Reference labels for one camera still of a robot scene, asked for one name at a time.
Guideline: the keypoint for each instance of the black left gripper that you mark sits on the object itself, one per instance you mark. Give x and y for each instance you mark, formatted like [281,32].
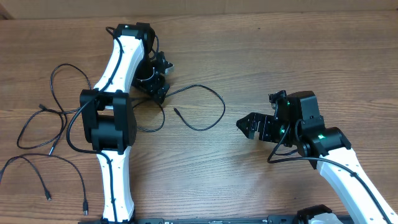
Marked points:
[155,88]

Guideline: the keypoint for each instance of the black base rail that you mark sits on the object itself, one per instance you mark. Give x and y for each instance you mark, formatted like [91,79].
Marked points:
[299,217]

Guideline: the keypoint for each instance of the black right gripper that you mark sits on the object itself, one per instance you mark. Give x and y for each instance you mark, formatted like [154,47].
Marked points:
[263,119]

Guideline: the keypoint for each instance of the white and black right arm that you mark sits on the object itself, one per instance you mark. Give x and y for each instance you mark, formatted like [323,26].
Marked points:
[299,133]

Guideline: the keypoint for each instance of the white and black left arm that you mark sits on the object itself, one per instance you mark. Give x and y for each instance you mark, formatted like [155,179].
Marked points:
[108,119]

